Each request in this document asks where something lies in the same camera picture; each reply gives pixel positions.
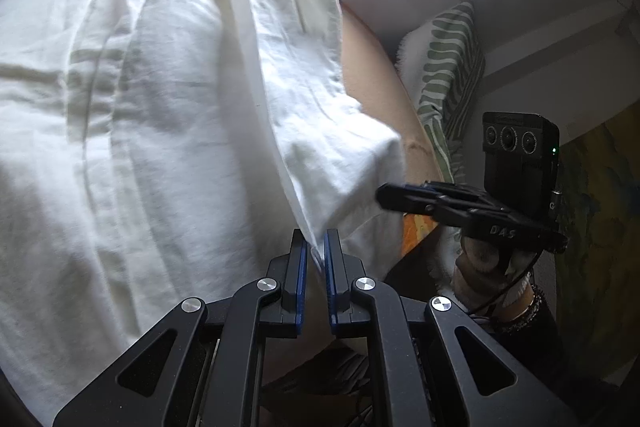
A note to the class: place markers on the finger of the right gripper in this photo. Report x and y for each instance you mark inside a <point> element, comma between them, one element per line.
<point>417,198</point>
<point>453,214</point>

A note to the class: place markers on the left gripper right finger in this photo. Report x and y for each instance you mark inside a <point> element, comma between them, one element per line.
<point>432,364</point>

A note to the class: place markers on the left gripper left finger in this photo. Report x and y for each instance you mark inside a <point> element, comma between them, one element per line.
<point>201,364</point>

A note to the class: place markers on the white shirt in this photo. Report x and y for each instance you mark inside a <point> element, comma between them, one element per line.
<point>154,150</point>

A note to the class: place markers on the gloved right hand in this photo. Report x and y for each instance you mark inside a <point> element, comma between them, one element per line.
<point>482,274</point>

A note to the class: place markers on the orange floral bed sheet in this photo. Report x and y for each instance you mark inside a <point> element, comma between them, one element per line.
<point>414,229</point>

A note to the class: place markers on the black striped cloth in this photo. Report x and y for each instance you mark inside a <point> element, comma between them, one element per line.
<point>334,388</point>

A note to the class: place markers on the green patterned white pillow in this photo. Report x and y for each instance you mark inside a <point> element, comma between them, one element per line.
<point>441,64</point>

